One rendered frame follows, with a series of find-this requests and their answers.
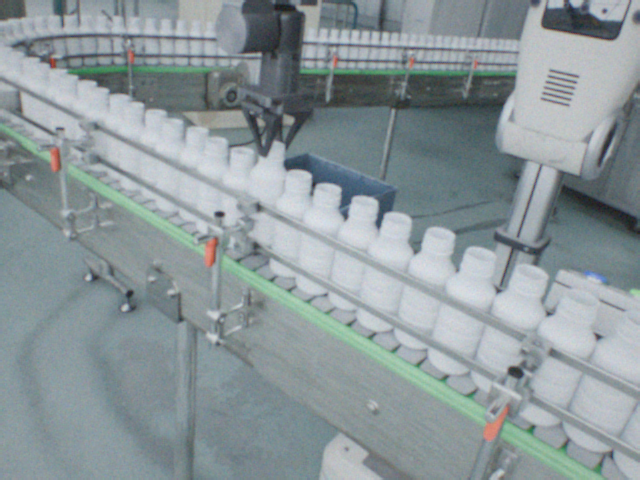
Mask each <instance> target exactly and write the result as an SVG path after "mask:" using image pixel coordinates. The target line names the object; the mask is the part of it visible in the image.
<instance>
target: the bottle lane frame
mask: <svg viewBox="0 0 640 480"><path fill-rule="evenodd" d="M0 140H2V141H3V142H5V143H6V145H7V152H8V159H10V160H12V161H13V162H15V165H10V173H11V181H12V185H9V184H8V183H6V182H5V181H3V180H2V179H0V180H1V181H2V183H3V186H4V188H3V189H4V190H6V191H7V192H9V193H10V194H11V195H13V196H14V197H15V198H17V199H18V200H20V201H21V202H22V203H24V204H25V205H27V206H28V207H29V208H32V209H33V210H34V211H36V212H37V213H39V214H40V216H41V217H43V218H44V219H46V220H47V221H48V222H50V223H51V224H52V225H54V226H55V227H57V228H58V229H59V230H61V231H62V232H63V230H64V229H65V223H64V219H63V218H62V217H61V210H62V209H63V201H62V191H61V181H60V170H59V171H57V172H54V171H53V169H52V162H51V155H50V153H49V150H48V152H42V153H39V152H38V150H37V146H38V145H39V144H37V143H36V142H35V141H32V140H31V139H28V138H27V137H26V136H23V135H21V134H19V132H16V131H14V130H13V129H12V128H9V127H7V126H6V125H4V124H3V123H1V122H0ZM68 171H69V182H70V193H71V205H72V209H73V210H75V211H77V210H81V209H85V208H88V207H90V199H89V193H90V192H91V193H93V194H94V195H95V198H96V208H93V209H91V210H90V211H88V212H84V213H80V214H78V217H77V220H76V221H75V225H76V231H79V230H83V229H86V228H89V227H91V226H92V225H91V218H90V217H91V212H93V213H95V214H96V216H97V228H94V229H92V230H91V231H89V232H85V233H82V234H79V238H78V239H77V240H76V242H77V243H79V244H80V245H81V246H83V247H84V248H86V249H87V250H88V251H90V252H91V253H93V254H94V255H95V256H97V257H98V258H99V259H102V260H103V261H105V262H106V263H107V264H109V265H110V266H112V267H113V268H114V269H116V270H117V271H118V272H120V273H121V274H123V275H124V276H125V278H127V279H128V280H130V281H131V282H132V283H134V284H135V285H136V286H138V287H139V288H141V289H142V290H143V291H145V292H146V270H147V269H148V268H149V267H150V266H151V265H153V267H155V268H157V269H159V270H160V271H162V272H163V273H165V274H167V275H169V277H170V278H172V279H173V280H175V281H176V283H177V286H178V288H179V290H180V317H182V318H183V319H184V320H186V321H187V322H189V323H190V324H191V325H193V326H194V327H196V328H197V329H198V330H200V331H201V332H202V333H204V334H205V335H206V334H207V332H208V331H209V320H208V319H207V317H206V314H207V311H208V310H209V308H210V296H211V270H212V266H209V267H208V266H206V264H205V245H204V244H202V245H199V246H196V247H195V246H194V245H193V243H192V240H193V239H194V238H196V237H195V234H193V235H191V234H189V233H187V232H186V231H184V230H182V226H181V227H177V226H176V225H174V224H172V223H170V222H169V219H163V218H161V217H159V216H158V214H156V213H155V211H151V210H149V209H147V208H146V207H144V206H143V204H139V203H137V202H135V201H134V200H132V197H127V196H125V195H123V194H122V193H121V192H120V191H117V190H115V189H113V188H112V187H110V184H109V185H106V184H105V183H103V182H101V181H99V180H98V179H99V178H98V179H95V178H94V177H92V176H90V175H89V174H88V173H85V172H83V171H82V170H80V169H79V167H75V166H73V165H71V164H70V162H68ZM241 260H242V259H240V260H234V259H233V258H231V257H228V256H227V255H225V254H224V251H223V261H222V282H221V301H220V309H222V310H223V311H226V310H228V309H231V308H233V307H235V306H237V305H239V304H240V303H241V302H240V296H241V287H242V286H243V287H245V288H246V289H248V290H250V296H249V306H246V305H245V306H244V307H242V308H241V309H243V310H244V311H246V312H247V313H248V322H247V328H245V327H243V328H242V329H240V330H239V331H237V332H235V333H233V334H232V335H230V336H227V338H226V340H225V344H224V345H223V346H221V347H222V348H223V349H225V350H226V351H227V352H230V353H231V354H232V355H234V356H235V357H237V358H238V359H239V360H241V361H242V362H244V363H245V364H246V365H248V366H249V367H250V368H252V369H253V370H255V371H256V372H257V373H259V374H260V375H262V376H263V377H264V378H266V379H267V380H268V381H270V382H271V383H273V384H274V385H275V386H277V387H278V388H279V389H281V390H282V391H284V392H285V393H286V394H288V395H289V396H292V397H293V398H294V400H296V401H297V402H298V403H300V404H301V405H303V406H304V407H305V408H307V409H308V410H310V411H311V412H312V413H314V414H315V415H316V416H318V417H319V418H321V419H322V420H323V421H325V422H326V423H328V424H329V425H330V426H332V427H333V428H334V429H336V430H337V431H339V432H340V433H341V434H343V435H344V436H345V437H347V438H348V439H350V440H351V441H353V442H355V443H356V444H358V445H359V446H360V447H362V448H363V449H364V450H366V451H367V452H369V453H370V454H371V455H373V456H374V457H376V458H377V459H378V460H380V461H381V462H382V464H384V465H385V466H387V467H388V468H389V469H391V470H392V471H394V472H395V473H396V474H398V475H399V476H400V477H402V478H403V479H405V480H468V477H469V474H470V471H471V469H472V465H473V462H474V459H475V457H476V454H477V451H478V448H480V446H481V443H482V440H483V437H484V430H485V427H486V423H487V422H486V421H485V419H484V414H485V413H486V412H487V410H488V409H487V408H485V407H484V406H482V405H480V404H477V403H476V402H474V401H473V397H474V394H475V390H474V391H473V392H471V393H470V394H468V395H464V394H462V393H460V392H459V391H457V390H455V389H454V388H452V387H450V386H448V385H447V384H446V381H447V379H448V377H449V376H446V377H444V378H443V379H441V380H438V379H437V378H435V377H433V376H431V375H430V374H428V373H426V372H425V371H423V370H421V366H422V364H423V363H424V361H422V362H420V363H418V364H417V365H412V364H410V363H408V362H407V361H405V360H403V359H402V358H400V357H398V356H396V352H397V350H398V349H399V347H398V348H396V349H394V350H392V351H388V350H386V349H385V348H383V347H381V346H379V345H378V344H376V343H374V342H373V339H374V337H375V335H376V334H377V333H376V334H374V335H372V337H370V338H366V337H364V335H362V334H361V333H359V332H357V331H356V330H354V329H351V324H353V323H354V322H355V321H354V322H351V323H349V324H346V325H345V324H343V323H341V322H339V321H338V320H336V319H334V318H332V317H331V316H330V313H331V312H332V311H333V310H331V311H329V312H326V313H324V312H322V311H321V310H319V309H317V308H315V307H314V306H312V305H311V301H312V300H314V299H312V300H309V301H304V300H302V299H300V298H298V297H297V296H295V295H293V294H292V291H293V290H294V289H292V290H288V291H286V290H284V289H282V288H280V287H279V286H277V285H275V284H274V283H273V282H274V280H275V279H273V280H267V279H265V278H263V277H262V275H260V274H258V273H257V269H259V268H257V269H254V270H251V269H250V268H248V267H246V266H245V265H243V264H241V263H240V262H241ZM534 428H535V427H534V426H533V425H532V426H531V427H530V428H528V429H527V430H523V429H521V428H519V427H518V426H516V425H514V424H512V423H511V422H509V421H506V424H505V426H504V429H503V432H502V434H501V437H500V439H499V442H498V445H497V447H496V450H495V452H494V455H493V458H492V460H491V463H490V467H489V469H488V472H487V474H486V477H485V480H490V479H491V477H492V476H493V474H494V473H496V472H497V471H498V470H500V469H499V468H498V467H497V463H498V461H499V458H500V456H501V453H502V451H503V448H506V449H508V450H510V451H511V452H513V453H514V454H516V455H518V458H517V461H516V463H515V465H514V469H513V471H512V474H511V475H508V474H507V473H506V474H504V475H503V476H502V477H500V478H502V479H503V480H607V479H605V478H604V477H602V476H601V474H600V473H601V465H600V464H599V463H598V464H597V465H596V466H595V467H594V468H593V469H591V470H590V468H588V467H587V466H585V465H583V464H582V463H580V462H578V461H576V460H575V459H573V458H571V457H570V456H568V455H567V454H566V450H567V445H566V444H564V445H563V446H562V447H561V448H560V449H556V448H554V447H553V446H551V445H549V444H548V443H546V442H543V441H541V440H540V439H538V438H536V437H535V436H533V431H534Z"/></svg>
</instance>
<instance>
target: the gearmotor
mask: <svg viewBox="0 0 640 480"><path fill-rule="evenodd" d="M208 72H209V73H208V101H207V102H208V103H207V105H208V110H209V111H210V112H214V111H215V109H216V111H242V110H241V104H242V100H244V99H242V98H239V97H238V91H239V86H245V85H254V84H259V74H260V61H241V62H239V63H238V64H237V66H236V69H212V70H208ZM254 141H255V140H252V141H249V142H246V143H242V144H234V145H228V147H234V146H242V145H246V144H250V143H252V142H254Z"/></svg>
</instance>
